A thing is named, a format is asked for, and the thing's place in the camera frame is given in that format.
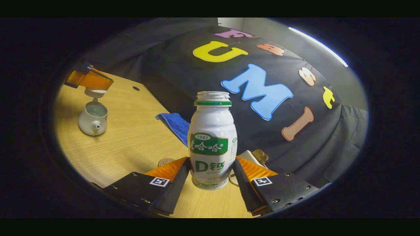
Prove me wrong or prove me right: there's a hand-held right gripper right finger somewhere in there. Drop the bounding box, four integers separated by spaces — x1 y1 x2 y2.
232 156 319 217

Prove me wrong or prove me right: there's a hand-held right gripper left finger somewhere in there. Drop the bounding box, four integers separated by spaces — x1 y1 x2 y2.
102 157 191 217

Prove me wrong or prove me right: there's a white ceramic teacup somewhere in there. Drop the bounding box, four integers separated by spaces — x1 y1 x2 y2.
78 98 109 136

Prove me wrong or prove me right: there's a white green-label water bottle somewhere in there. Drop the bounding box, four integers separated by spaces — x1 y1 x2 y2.
188 91 238 190

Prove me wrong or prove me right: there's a white toaster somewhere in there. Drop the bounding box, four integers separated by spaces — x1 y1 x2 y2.
237 150 263 168

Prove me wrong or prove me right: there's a brown toast slice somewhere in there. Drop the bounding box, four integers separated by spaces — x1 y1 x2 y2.
252 149 269 164

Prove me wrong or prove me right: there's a blue towel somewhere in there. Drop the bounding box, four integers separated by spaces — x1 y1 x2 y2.
156 113 191 147

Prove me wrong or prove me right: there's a black backdrop cloth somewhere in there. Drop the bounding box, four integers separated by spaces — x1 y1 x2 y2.
79 18 368 189

